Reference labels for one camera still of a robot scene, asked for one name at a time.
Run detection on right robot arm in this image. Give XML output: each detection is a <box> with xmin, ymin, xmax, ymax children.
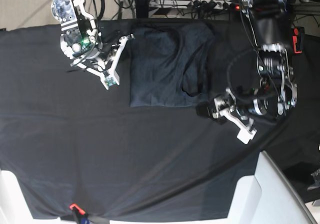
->
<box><xmin>51</xmin><ymin>0</ymin><xmax>134</xmax><ymax>75</ymax></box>

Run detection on black table cloth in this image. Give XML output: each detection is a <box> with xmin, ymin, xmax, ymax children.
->
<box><xmin>0</xmin><ymin>19</ymin><xmax>320</xmax><ymax>222</ymax></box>

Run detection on black monitor stand pole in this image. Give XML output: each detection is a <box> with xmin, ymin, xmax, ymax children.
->
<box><xmin>134</xmin><ymin>0</ymin><xmax>150</xmax><ymax>18</ymax></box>

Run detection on blue clamp at bottom edge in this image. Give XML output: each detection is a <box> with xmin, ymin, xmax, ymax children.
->
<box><xmin>69</xmin><ymin>203</ymin><xmax>90</xmax><ymax>224</ymax></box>

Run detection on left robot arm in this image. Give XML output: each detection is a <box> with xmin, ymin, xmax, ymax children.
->
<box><xmin>195</xmin><ymin>0</ymin><xmax>304</xmax><ymax>130</ymax></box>

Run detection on white chair left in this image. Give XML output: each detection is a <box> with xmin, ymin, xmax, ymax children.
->
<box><xmin>0</xmin><ymin>170</ymin><xmax>61</xmax><ymax>224</ymax></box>

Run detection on red and black clamp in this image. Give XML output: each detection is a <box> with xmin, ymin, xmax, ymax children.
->
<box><xmin>292</xmin><ymin>26</ymin><xmax>305</xmax><ymax>54</ymax></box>

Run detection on dark grey T-shirt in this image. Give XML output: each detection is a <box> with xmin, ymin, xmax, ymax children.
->
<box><xmin>130</xmin><ymin>23</ymin><xmax>216</xmax><ymax>107</ymax></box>

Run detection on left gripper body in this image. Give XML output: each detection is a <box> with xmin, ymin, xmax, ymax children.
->
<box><xmin>209</xmin><ymin>88</ymin><xmax>250</xmax><ymax>124</ymax></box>

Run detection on white power strip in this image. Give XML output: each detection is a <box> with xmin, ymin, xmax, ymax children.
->
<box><xmin>149</xmin><ymin>0</ymin><xmax>230</xmax><ymax>9</ymax></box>

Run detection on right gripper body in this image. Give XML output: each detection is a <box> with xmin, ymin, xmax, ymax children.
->
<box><xmin>71</xmin><ymin>33</ymin><xmax>135</xmax><ymax>72</ymax></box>

